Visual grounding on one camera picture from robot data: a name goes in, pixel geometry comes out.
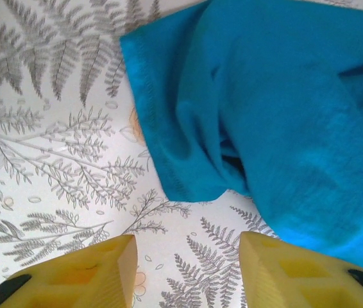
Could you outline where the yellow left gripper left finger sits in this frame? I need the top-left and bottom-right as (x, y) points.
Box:
(0, 234), (137, 308)

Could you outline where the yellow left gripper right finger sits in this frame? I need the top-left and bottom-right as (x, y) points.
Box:
(239, 231), (363, 308)

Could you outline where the blue t-shirt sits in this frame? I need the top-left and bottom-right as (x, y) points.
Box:
(119, 0), (363, 280)

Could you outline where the floral patterned tablecloth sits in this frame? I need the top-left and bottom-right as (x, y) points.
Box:
(0, 0), (363, 308)

